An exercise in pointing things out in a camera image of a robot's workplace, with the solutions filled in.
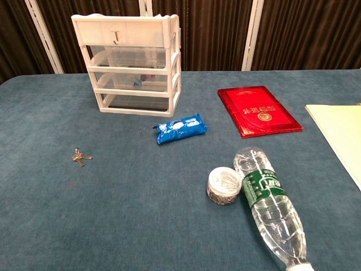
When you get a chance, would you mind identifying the pale yellow paper folder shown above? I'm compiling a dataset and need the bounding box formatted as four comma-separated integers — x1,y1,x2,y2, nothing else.
304,103,361,191

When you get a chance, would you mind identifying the metal key bunch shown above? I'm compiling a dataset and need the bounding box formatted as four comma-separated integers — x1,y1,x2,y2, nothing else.
71,147,94,167

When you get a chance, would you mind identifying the red certificate booklet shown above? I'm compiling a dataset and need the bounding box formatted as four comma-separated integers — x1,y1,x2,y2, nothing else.
217,85,304,139

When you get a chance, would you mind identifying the white frame pole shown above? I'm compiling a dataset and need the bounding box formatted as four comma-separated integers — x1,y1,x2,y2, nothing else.
241,0,265,72
138,0,153,16
24,0,64,75

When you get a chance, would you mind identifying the dark brown curtain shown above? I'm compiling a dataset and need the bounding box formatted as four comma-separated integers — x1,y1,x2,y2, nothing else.
0,0,361,85

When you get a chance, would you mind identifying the clear water bottle green label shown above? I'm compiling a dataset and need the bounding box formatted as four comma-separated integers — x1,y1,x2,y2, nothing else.
233,146,315,271

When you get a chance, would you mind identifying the blue snack packet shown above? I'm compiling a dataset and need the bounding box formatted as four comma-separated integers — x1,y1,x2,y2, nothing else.
152,113,209,146

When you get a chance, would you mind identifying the clear plastic drawer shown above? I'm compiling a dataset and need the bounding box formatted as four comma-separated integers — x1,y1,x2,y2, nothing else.
100,93,170,111
86,45,168,69
94,72,168,93

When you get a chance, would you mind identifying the blue felt table cover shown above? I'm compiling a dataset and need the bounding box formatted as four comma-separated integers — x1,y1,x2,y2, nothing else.
0,69,361,271

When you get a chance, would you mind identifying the small white round lid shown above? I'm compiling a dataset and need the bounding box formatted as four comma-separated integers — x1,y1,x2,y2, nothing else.
206,166,243,206

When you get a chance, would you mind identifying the white plastic drawer organizer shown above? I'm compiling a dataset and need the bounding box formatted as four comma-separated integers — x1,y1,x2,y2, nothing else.
71,13,182,118

